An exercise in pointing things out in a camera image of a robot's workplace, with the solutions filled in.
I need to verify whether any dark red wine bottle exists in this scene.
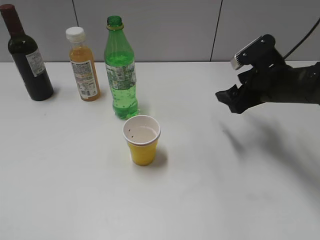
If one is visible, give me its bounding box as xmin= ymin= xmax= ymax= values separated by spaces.
xmin=0 ymin=4 xmax=54 ymax=101

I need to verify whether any yellow paper cup white inside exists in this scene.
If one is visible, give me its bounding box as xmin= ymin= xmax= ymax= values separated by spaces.
xmin=122 ymin=115 xmax=161 ymax=166

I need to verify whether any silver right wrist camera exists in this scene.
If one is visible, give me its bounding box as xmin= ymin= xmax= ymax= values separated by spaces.
xmin=230 ymin=34 xmax=276 ymax=70

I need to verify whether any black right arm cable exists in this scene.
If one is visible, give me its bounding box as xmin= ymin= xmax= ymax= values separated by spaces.
xmin=284 ymin=17 xmax=320 ymax=59

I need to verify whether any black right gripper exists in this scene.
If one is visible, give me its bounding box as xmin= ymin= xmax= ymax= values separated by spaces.
xmin=215 ymin=48 xmax=313 ymax=114

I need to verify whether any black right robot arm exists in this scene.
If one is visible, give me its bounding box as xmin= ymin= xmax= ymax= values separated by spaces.
xmin=215 ymin=49 xmax=320 ymax=114

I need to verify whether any orange juice bottle white cap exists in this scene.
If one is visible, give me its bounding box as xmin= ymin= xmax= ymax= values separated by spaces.
xmin=65 ymin=26 xmax=101 ymax=102

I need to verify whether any green sprite plastic bottle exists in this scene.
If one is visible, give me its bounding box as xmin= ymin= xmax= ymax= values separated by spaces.
xmin=104 ymin=15 xmax=139 ymax=120

